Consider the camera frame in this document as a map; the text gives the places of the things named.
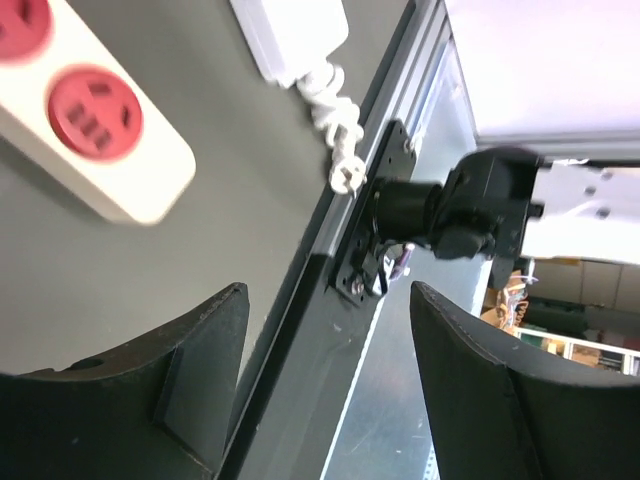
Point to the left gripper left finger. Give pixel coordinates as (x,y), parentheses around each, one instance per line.
(156,407)

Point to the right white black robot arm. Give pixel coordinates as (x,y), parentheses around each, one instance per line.
(507,203)

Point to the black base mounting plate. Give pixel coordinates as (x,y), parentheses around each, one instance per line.
(359,258)

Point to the white multi-socket power strip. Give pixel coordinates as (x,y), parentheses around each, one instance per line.
(288,38)

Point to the white red power strip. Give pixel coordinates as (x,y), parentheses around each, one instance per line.
(69,106)

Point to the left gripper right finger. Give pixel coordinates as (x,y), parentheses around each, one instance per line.
(499,408)

